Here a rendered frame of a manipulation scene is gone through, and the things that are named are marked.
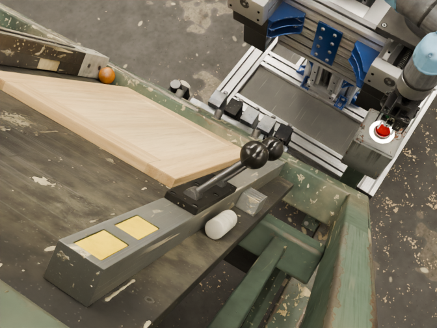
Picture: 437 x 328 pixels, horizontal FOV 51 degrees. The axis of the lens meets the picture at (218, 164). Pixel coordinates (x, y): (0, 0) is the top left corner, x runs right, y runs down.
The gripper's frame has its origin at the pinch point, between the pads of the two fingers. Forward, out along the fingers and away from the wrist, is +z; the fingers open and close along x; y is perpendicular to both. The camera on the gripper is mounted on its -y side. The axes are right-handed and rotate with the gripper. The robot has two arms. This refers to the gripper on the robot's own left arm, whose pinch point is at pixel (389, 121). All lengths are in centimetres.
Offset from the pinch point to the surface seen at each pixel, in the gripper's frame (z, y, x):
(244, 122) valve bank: 24.6, 8.2, -38.8
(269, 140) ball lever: -46, 41, -17
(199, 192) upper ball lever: -51, 55, -21
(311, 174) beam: 9.5, 19.8, -11.0
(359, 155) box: 13.6, 5.7, -2.0
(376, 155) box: 9.3, 5.7, 2.0
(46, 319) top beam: -88, 73, -15
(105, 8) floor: 100, -49, -162
